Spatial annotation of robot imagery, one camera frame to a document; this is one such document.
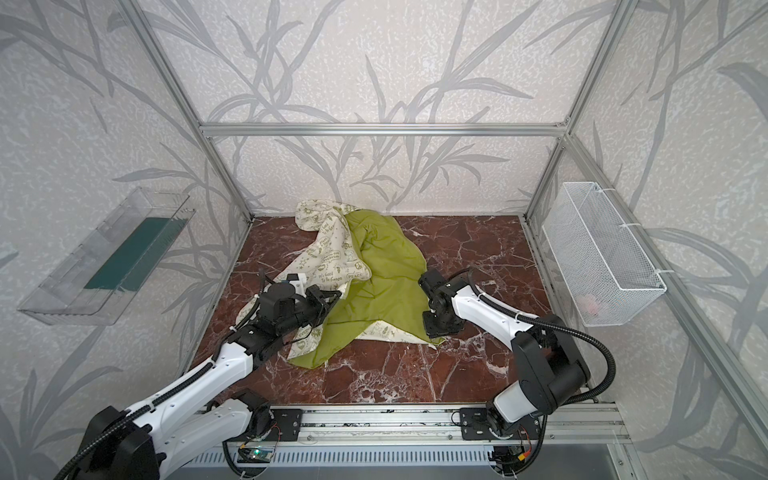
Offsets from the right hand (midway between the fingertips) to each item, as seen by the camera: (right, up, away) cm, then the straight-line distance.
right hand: (434, 323), depth 87 cm
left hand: (-24, +13, -8) cm, 29 cm away
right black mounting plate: (+9, -21, -13) cm, 27 cm away
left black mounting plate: (-38, -21, -13) cm, 46 cm away
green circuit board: (-44, -27, -16) cm, 54 cm away
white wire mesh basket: (+33, +17, -26) cm, 45 cm away
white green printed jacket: (-19, +15, +14) cm, 28 cm away
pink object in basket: (+37, +9, -14) cm, 40 cm away
